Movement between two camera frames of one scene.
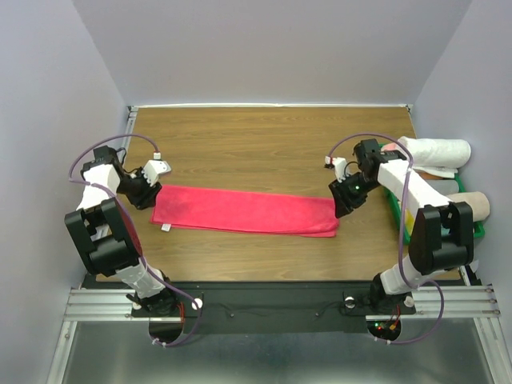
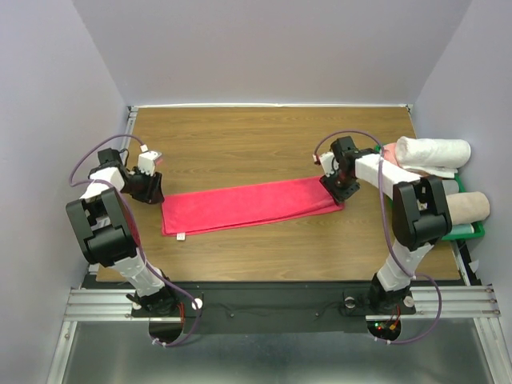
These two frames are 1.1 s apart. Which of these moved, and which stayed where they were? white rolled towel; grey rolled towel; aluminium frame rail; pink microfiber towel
Moved: pink microfiber towel
Stayed: grey rolled towel; aluminium frame rail; white rolled towel
